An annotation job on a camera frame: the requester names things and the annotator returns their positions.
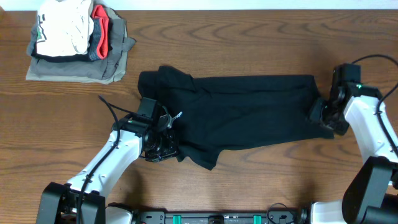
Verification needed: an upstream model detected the black t-shirt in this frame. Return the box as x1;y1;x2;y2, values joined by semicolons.
137;66;334;170

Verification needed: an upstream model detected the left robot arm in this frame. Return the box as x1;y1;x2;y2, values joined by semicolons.
36;116;177;223

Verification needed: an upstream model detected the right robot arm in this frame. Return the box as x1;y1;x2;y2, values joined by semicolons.
308;82;397;223

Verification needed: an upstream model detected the grey folded garment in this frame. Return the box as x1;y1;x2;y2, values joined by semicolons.
25;14;137;81

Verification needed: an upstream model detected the red and black folded garment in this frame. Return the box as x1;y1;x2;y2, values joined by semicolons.
28;2;109;63

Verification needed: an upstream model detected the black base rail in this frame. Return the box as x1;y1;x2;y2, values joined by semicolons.
105;210;312;224

